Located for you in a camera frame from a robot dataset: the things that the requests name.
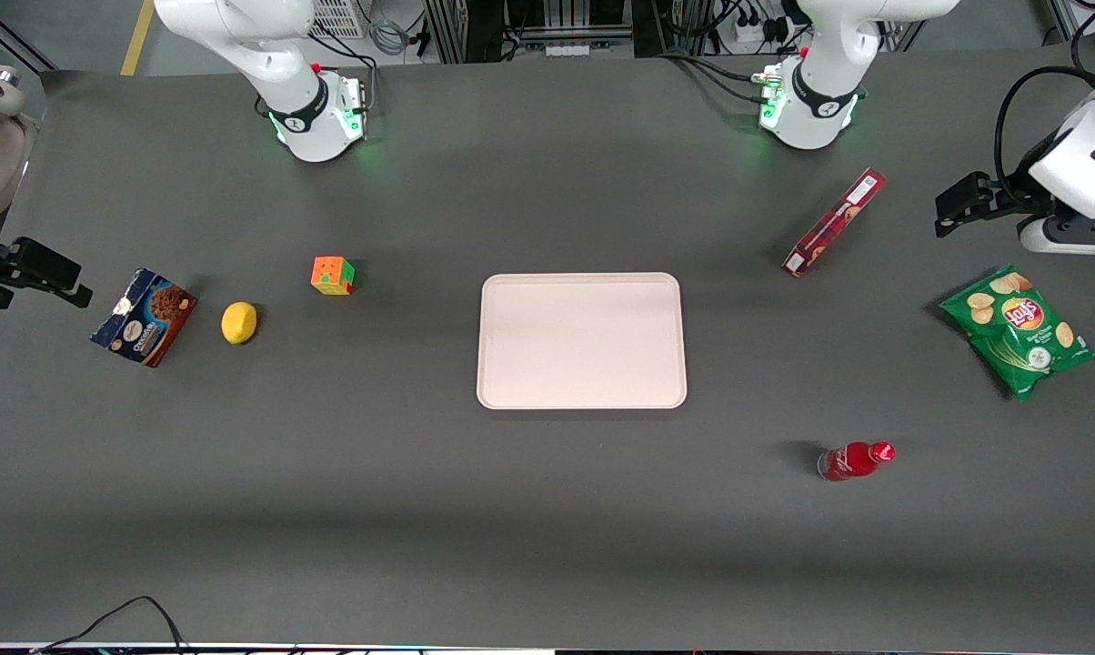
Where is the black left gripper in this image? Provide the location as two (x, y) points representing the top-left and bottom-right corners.
(934, 173), (1053, 239)

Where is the red cookie box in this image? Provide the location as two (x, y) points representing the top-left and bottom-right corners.
(781, 167), (888, 278)

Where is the blue chocolate cookie box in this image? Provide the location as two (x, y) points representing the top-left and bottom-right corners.
(90, 267), (198, 368)

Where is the white perforated box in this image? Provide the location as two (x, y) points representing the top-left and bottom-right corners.
(309, 0), (368, 39)

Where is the white plastic tray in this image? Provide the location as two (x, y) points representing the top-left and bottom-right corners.
(477, 272), (688, 410)

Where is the green chips bag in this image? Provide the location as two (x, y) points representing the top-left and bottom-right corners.
(939, 265), (1095, 402)

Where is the yellow lemon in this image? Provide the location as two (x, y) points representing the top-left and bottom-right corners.
(221, 302), (258, 346)

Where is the white power strip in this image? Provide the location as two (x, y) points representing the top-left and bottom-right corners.
(734, 5), (789, 46)

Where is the red soda bottle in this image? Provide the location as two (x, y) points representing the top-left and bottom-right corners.
(817, 441), (896, 482)

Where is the orange green puzzle cube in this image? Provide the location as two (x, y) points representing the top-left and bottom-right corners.
(310, 256), (356, 297)

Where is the black equipment rack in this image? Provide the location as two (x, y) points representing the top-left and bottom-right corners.
(423, 0), (658, 63)

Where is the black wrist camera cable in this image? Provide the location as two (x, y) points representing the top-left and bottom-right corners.
(991, 65), (1095, 197)

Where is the black arm base cable bundle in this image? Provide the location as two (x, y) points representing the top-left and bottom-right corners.
(655, 50), (785, 103)

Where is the thin black looped cable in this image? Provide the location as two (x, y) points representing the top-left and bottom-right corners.
(31, 595), (189, 655)

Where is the grey coiled cable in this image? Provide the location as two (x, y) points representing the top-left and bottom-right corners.
(368, 16), (414, 57)

